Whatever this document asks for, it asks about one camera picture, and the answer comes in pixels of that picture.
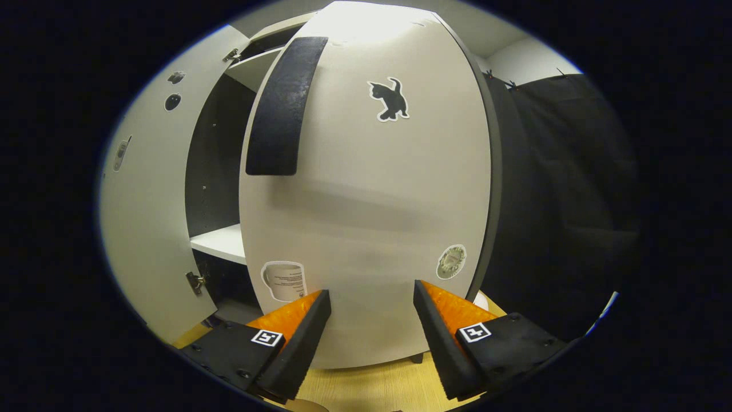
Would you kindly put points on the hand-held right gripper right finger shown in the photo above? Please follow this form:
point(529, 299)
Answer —
point(443, 343)

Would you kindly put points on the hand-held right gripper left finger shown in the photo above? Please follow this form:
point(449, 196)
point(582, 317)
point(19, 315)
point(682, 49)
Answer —
point(297, 349)

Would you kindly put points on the metal door hinge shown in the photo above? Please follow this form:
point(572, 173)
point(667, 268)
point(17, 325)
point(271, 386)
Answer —
point(231, 55)
point(195, 282)

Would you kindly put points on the white cabinet door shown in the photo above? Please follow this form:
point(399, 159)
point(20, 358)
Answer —
point(148, 229)
point(372, 200)

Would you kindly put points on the black backdrop cloth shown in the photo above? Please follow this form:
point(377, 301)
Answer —
point(560, 200)

